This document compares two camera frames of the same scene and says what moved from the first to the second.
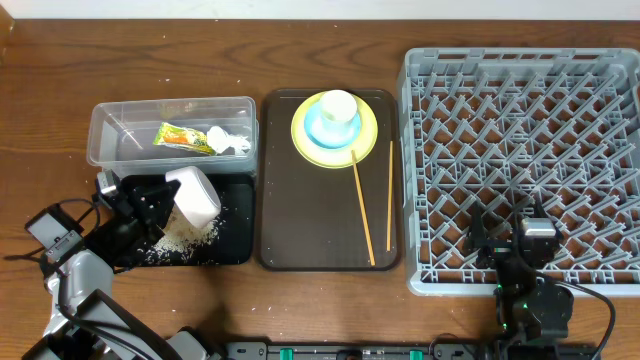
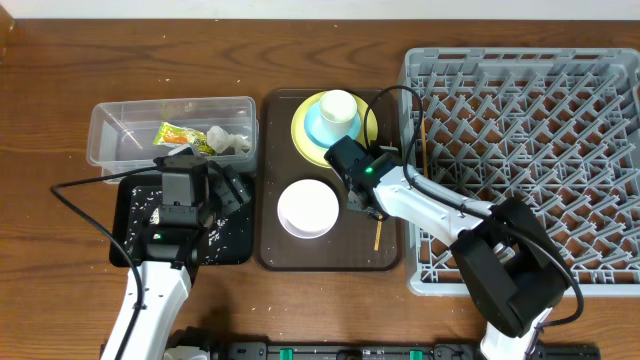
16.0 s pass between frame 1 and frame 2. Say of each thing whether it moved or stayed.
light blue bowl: stayed
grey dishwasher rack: stayed
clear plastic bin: stayed
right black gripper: moved
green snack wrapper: stayed
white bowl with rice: moved
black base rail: stayed
